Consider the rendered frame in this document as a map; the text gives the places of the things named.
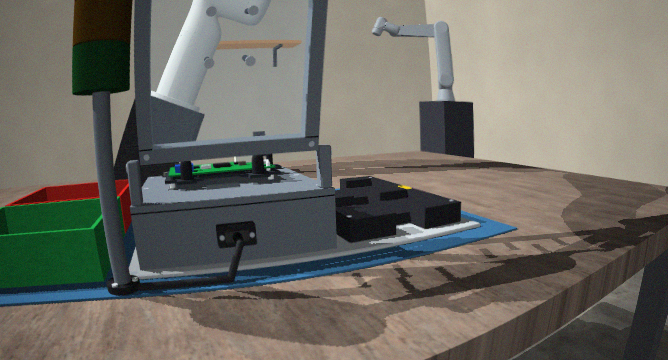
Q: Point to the green bin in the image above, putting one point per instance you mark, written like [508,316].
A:
[77,255]

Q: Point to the red bin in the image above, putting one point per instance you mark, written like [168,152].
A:
[77,191]

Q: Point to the green circuit board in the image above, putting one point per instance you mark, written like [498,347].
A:
[238,165]

